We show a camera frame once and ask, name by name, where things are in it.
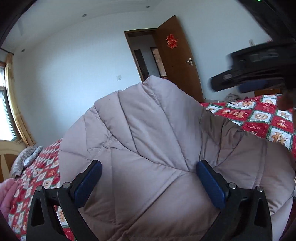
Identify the yellow right curtain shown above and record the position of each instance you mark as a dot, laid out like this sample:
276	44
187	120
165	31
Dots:
19	121

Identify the red double happiness decoration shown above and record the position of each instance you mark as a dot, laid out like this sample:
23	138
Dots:
171	41

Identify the cream and brown headboard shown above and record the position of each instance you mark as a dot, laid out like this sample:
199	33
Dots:
9	152

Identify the window with grey frame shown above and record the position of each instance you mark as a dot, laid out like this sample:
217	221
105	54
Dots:
9	131

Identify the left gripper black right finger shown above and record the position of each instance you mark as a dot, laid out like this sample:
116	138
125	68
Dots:
244	213

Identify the light pink puffer jacket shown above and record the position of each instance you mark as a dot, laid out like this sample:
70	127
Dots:
166	150

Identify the striped grey pillow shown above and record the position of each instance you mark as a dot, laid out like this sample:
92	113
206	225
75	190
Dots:
24	160

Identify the brown wooden cabinet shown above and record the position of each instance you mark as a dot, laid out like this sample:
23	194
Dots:
267	92

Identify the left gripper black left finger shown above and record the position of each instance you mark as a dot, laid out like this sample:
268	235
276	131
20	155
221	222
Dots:
43	222

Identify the dark brown door frame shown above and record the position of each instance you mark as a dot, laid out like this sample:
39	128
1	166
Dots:
145	53

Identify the folded pink blanket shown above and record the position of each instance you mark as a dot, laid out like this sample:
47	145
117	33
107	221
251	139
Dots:
7	191

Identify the red patterned bed quilt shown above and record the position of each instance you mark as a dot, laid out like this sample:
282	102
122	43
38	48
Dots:
254	115

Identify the person's right hand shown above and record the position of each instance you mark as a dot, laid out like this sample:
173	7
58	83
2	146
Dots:
287	100

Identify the brown wooden door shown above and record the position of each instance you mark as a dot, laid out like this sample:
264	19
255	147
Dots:
179	72

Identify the silver door handle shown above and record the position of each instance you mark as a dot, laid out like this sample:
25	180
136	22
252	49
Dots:
190	61

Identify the clothes pile on floor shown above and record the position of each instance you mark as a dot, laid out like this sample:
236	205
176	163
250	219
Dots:
234	97

